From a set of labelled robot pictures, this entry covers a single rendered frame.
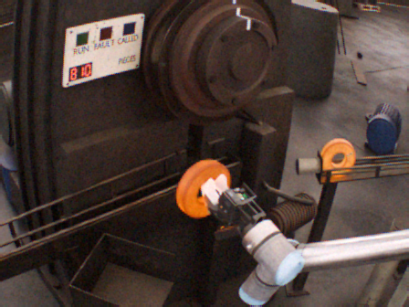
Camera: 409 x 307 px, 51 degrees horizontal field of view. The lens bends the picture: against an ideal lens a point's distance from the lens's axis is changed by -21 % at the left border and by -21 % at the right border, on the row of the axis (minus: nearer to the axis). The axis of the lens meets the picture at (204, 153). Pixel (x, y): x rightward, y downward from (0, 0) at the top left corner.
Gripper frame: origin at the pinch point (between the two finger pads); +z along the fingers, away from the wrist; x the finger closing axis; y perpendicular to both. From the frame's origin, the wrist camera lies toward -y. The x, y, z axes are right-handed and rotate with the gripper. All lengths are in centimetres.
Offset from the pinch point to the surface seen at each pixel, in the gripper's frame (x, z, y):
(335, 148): -65, 0, -10
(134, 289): 26.7, -11.6, -21.3
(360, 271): -102, -38, -78
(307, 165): -55, 3, -18
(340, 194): -151, 19, -95
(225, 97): -13.9, 14.7, 13.1
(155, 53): 1.9, 29.4, 22.1
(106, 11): 13, 45, 32
